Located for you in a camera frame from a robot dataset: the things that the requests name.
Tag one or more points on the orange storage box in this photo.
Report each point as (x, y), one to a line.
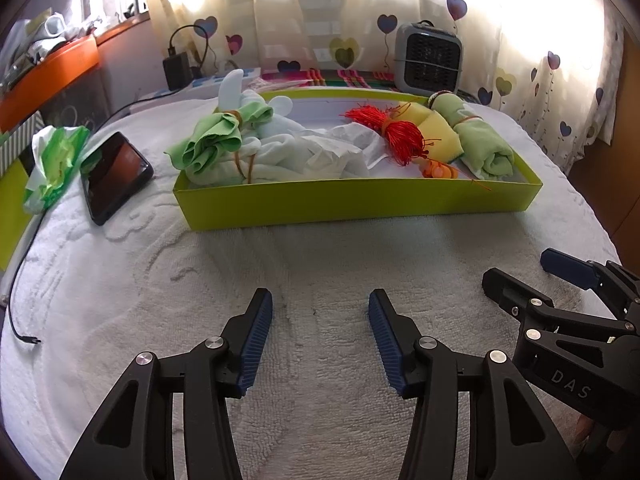
(55, 70)

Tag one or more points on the grey desktop heater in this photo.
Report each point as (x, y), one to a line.
(430, 57)

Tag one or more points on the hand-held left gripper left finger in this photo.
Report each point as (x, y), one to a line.
(256, 345)

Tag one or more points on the white blue power strip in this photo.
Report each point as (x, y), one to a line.
(207, 82)

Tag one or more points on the green striped box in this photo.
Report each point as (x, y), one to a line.
(20, 145)

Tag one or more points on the light green cloth bundle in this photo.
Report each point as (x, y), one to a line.
(215, 135)

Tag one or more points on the rolled green towel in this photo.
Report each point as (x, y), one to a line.
(485, 150)

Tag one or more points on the white clutter pile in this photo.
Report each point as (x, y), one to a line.
(50, 27)

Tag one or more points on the orange window ledge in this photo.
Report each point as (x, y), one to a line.
(122, 27)

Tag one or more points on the yellow-green cardboard box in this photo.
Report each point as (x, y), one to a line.
(350, 200)

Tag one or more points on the wooden wardrobe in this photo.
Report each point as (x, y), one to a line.
(620, 185)

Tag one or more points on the black smartphone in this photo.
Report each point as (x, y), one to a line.
(117, 175)

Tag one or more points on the colourful plaid cloth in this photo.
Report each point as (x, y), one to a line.
(345, 79)

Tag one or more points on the green wet wipes packet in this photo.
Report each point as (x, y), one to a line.
(55, 160)

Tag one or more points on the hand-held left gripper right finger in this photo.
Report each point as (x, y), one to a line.
(387, 345)

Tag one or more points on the clear plastic bag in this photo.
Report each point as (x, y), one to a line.
(330, 152)

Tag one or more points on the black charger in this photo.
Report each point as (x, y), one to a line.
(177, 72)

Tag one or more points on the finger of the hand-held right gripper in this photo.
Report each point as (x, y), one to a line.
(567, 267)
(505, 292)

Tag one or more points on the heart print curtain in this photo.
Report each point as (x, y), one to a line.
(310, 10)

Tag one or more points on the person's right hand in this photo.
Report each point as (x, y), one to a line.
(584, 427)

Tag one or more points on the white socks bundle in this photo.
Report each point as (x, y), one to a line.
(270, 155)

